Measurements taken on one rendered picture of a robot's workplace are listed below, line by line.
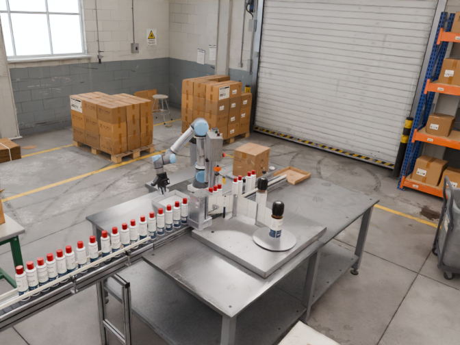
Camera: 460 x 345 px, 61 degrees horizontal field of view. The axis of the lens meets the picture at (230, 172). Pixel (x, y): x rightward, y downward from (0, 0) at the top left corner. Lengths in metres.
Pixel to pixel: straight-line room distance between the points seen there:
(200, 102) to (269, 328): 4.75
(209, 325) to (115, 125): 3.95
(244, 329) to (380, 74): 4.99
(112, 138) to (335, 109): 3.87
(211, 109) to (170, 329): 4.55
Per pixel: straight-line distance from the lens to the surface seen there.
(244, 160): 3.73
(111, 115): 6.17
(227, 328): 2.39
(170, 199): 3.39
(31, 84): 8.03
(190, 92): 7.12
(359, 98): 7.08
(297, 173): 4.11
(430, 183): 6.38
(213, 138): 2.92
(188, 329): 3.05
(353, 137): 7.24
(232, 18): 8.53
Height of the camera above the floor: 2.38
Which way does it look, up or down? 23 degrees down
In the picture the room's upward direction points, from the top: 4 degrees clockwise
